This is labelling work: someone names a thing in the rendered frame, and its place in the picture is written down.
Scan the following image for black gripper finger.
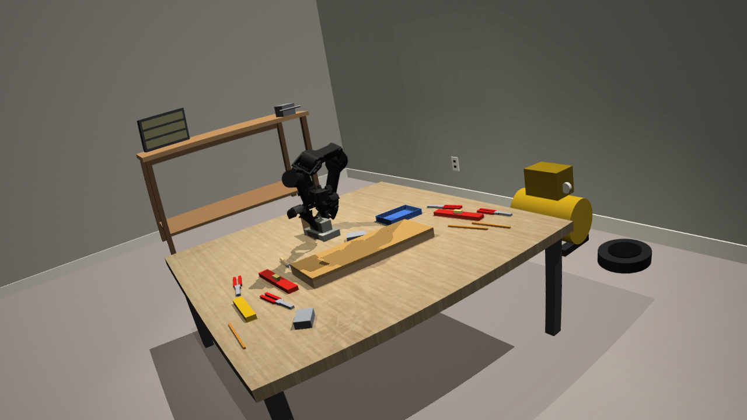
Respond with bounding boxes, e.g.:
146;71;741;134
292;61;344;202
318;203;331;219
299;210;319;231

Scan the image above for yellow rectangular block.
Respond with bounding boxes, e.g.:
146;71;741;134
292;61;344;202
233;297;257;323

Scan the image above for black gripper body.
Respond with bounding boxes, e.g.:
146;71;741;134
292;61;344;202
287;183;339;219

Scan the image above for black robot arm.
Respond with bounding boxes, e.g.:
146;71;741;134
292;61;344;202
282;143;348;220

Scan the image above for blue rectangular tray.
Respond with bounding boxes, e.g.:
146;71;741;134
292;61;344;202
375;205;423;225

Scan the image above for orange panel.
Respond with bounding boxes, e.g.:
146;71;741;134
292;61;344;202
290;219;435;289

